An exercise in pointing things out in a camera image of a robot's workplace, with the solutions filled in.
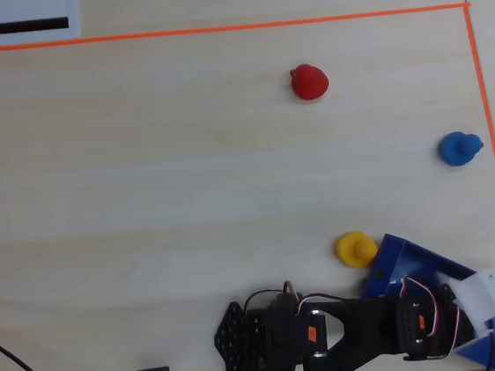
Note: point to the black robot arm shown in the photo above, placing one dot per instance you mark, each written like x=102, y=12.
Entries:
x=364, y=324

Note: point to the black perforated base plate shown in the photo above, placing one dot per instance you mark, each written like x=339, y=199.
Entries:
x=228, y=338

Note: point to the blue toy duck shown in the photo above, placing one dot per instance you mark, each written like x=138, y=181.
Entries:
x=459, y=148

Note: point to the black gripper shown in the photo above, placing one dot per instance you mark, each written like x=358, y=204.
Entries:
x=465, y=321

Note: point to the yellow toy duck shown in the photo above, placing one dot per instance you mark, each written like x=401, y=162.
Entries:
x=356, y=249

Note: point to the red toy duck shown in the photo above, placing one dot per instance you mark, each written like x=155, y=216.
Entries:
x=309, y=82

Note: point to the blue plastic box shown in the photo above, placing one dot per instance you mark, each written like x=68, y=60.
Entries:
x=415, y=261

